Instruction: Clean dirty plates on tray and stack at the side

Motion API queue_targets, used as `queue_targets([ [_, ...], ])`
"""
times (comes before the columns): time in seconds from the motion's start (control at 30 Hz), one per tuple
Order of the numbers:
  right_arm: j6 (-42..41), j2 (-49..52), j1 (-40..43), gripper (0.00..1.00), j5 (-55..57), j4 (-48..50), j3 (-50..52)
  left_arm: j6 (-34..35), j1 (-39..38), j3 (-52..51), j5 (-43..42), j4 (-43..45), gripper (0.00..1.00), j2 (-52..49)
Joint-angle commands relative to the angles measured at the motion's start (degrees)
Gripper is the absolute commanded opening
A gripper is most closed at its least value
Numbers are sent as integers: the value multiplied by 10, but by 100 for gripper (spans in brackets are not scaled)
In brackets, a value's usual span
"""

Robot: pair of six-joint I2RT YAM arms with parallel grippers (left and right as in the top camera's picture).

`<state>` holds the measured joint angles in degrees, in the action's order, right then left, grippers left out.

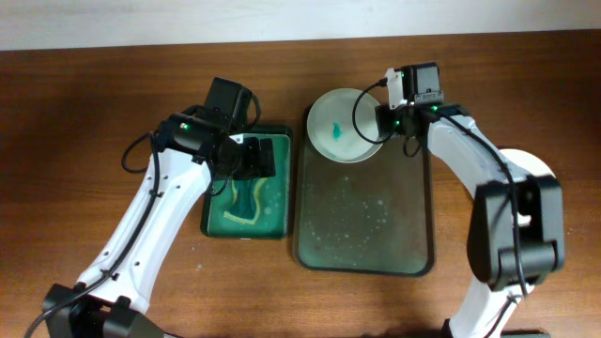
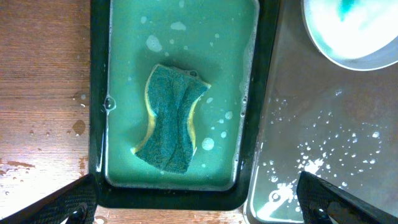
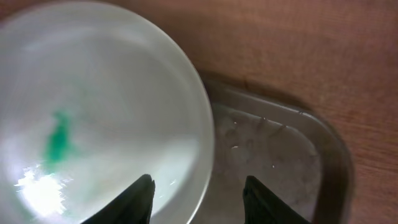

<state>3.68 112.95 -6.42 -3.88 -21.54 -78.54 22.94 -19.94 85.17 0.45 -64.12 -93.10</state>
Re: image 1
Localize white plate top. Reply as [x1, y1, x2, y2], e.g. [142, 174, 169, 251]
[306, 88, 382, 163]

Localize brown serving tray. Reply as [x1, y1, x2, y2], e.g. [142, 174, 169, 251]
[292, 135, 436, 278]

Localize white plate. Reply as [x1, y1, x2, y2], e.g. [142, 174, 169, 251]
[501, 148, 555, 177]
[306, 88, 382, 163]

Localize green yellow sponge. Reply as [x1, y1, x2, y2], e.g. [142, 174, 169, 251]
[223, 177, 267, 225]

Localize green sponge tray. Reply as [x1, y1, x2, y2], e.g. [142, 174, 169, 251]
[200, 126, 293, 239]

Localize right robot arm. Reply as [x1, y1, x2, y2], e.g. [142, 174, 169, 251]
[376, 62, 565, 337]

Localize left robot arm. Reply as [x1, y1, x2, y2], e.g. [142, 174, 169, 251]
[25, 77, 275, 337]

